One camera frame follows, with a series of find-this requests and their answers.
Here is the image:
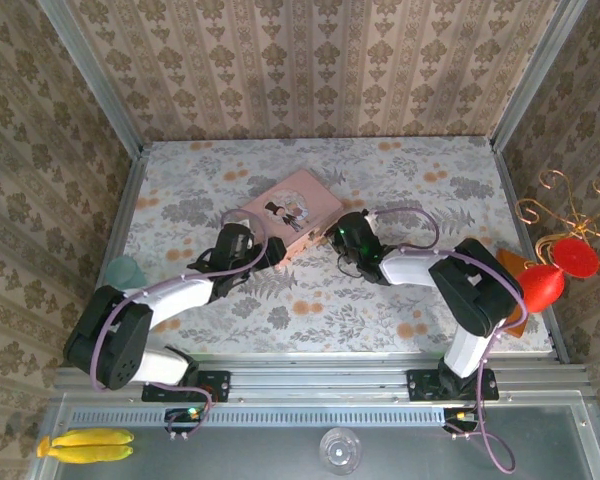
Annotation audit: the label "pink box with cartoon picture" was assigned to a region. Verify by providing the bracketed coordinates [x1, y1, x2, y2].
[243, 168, 345, 271]

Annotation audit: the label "floral tablecloth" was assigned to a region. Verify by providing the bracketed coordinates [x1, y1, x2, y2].
[99, 137, 554, 356]

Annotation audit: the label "teal plastic cup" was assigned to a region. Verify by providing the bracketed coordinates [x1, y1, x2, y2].
[103, 256, 145, 291]

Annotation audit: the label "aluminium front beam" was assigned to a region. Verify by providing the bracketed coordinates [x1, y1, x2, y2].
[54, 352, 600, 406]

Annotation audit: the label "orange wooden board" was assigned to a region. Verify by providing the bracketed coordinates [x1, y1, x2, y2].
[494, 248, 531, 340]

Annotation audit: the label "small black circuit board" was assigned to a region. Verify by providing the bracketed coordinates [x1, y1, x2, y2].
[164, 407, 205, 434]
[443, 407, 482, 434]

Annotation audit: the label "red egg-shaped ornament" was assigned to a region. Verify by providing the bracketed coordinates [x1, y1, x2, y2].
[514, 264, 566, 315]

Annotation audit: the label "grey metal bench sheet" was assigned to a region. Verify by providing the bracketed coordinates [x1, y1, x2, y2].
[27, 394, 600, 480]

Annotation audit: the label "clear glass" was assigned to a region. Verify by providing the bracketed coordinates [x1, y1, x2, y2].
[318, 427, 364, 475]

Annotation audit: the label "red disc ornament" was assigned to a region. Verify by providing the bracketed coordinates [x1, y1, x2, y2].
[551, 237, 600, 279]

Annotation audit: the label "yellow banana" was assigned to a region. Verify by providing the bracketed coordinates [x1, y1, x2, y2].
[36, 436, 134, 464]
[49, 428, 135, 448]

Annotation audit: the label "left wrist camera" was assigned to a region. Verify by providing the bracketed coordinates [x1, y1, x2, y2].
[218, 222, 247, 247]

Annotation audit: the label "aluminium table side rail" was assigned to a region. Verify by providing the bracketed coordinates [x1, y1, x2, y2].
[72, 152, 151, 369]
[489, 147, 572, 365]

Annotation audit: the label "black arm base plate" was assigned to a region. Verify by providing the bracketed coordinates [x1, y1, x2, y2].
[407, 368, 499, 401]
[142, 370, 231, 403]

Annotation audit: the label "grey slotted cable duct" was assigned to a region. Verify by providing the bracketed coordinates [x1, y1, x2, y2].
[67, 407, 449, 426]

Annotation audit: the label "gold wire stand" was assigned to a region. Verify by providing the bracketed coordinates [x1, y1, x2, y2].
[514, 168, 600, 284]

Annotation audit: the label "aluminium frame post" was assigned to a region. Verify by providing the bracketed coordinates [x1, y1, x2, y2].
[35, 0, 146, 159]
[489, 0, 591, 151]

